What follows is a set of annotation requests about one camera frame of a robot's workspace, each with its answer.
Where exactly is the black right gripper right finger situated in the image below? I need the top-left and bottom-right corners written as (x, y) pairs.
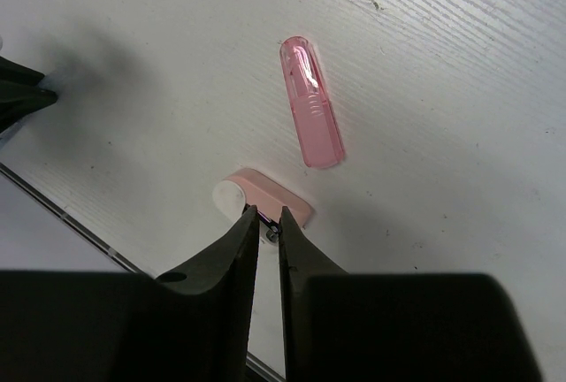
top-left (279, 210), bottom-right (542, 381)

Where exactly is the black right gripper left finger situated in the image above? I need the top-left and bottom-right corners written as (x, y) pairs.
top-left (1, 207), bottom-right (259, 381)

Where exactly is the pink translucent eraser case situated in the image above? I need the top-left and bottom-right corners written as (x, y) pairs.
top-left (279, 36), bottom-right (345, 169)

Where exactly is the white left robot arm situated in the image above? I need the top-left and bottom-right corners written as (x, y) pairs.
top-left (1, 57), bottom-right (58, 133)

